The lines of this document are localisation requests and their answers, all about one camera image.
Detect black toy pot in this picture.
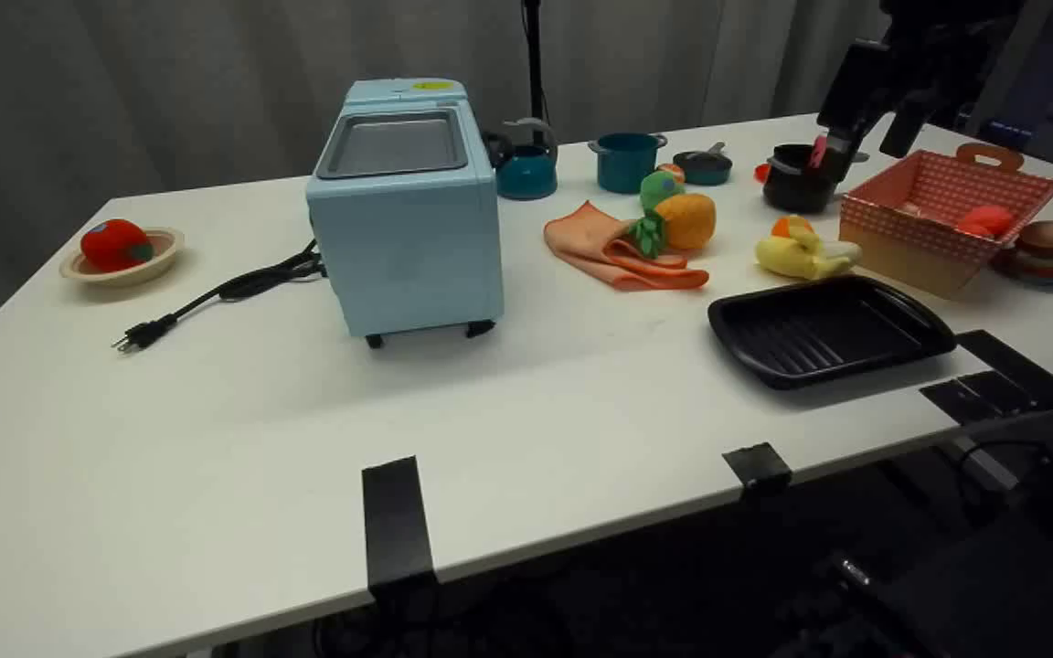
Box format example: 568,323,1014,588
752,138,855,216

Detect orange pineapple plush toy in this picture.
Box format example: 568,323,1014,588
630,190,719,258

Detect small black tape piece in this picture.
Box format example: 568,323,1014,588
719,440,797,496

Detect red tomato plush toy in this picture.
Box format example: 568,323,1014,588
75,216,156,275

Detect black power cord with plug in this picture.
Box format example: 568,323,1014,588
110,238,330,358

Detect black grill tray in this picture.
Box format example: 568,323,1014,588
705,272,961,396

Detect light blue toaster oven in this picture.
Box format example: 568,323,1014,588
302,75,509,351

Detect grey curtain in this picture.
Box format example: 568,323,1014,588
0,0,921,345

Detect short black tape patch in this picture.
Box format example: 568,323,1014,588
919,373,984,429

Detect long black tape strip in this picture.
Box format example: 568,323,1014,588
357,452,440,595

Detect blue toy kettle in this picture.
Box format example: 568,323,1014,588
481,114,561,205

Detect blue toy pot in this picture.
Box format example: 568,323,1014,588
583,128,672,196

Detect wide black tape strip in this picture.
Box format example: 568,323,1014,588
955,326,1053,412

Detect red tomato on plate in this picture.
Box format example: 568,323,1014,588
58,225,185,294

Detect blue toy pan with lid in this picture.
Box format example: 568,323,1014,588
670,138,733,190

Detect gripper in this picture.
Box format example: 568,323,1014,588
814,41,928,167

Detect red checkered basket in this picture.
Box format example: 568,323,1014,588
838,138,1053,303

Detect orange folded cloth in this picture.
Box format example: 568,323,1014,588
541,196,714,295

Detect black tripod stand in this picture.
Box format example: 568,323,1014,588
520,0,552,125

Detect yellow banana plush toy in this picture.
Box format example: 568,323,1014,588
752,216,864,286

